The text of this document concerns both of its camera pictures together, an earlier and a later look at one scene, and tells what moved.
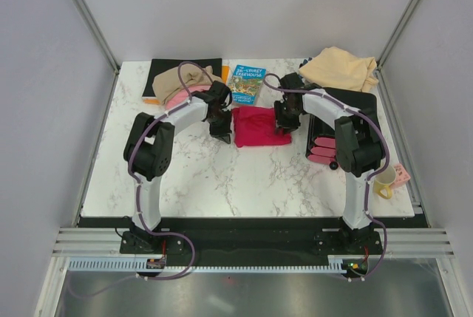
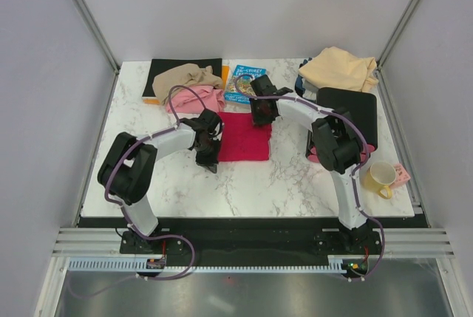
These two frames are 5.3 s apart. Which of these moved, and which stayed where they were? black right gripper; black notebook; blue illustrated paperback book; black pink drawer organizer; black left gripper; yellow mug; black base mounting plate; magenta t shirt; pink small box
Moved: black left gripper; magenta t shirt; black right gripper
Stayed: black notebook; blue illustrated paperback book; yellow mug; pink small box; black base mounting plate; black pink drawer organizer
